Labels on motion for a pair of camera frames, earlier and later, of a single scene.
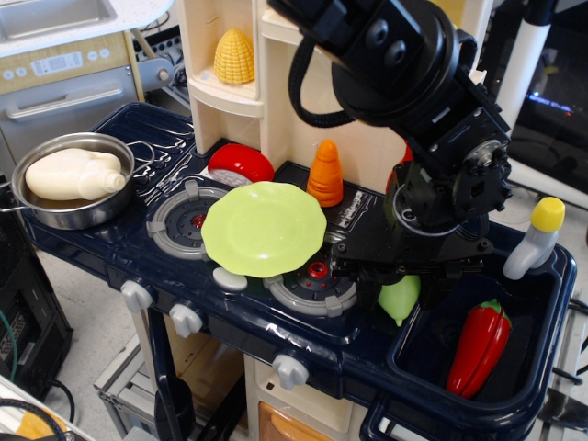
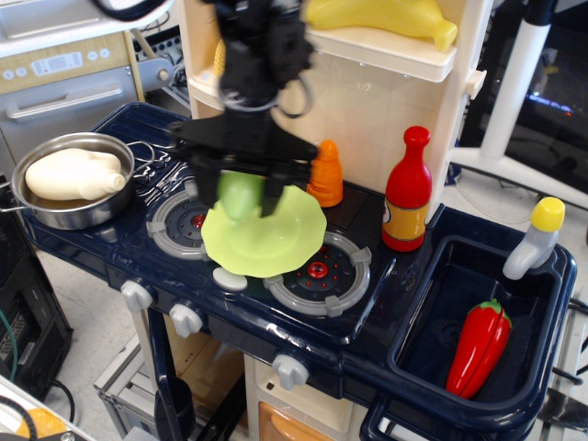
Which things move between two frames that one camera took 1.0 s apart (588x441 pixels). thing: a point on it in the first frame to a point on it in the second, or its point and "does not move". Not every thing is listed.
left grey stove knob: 136,295 does not move
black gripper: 430,231 to 243,136
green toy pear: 399,298 to 240,193
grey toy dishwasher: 59,90 does not move
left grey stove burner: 176,227 does not move
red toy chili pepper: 478,349 does not move
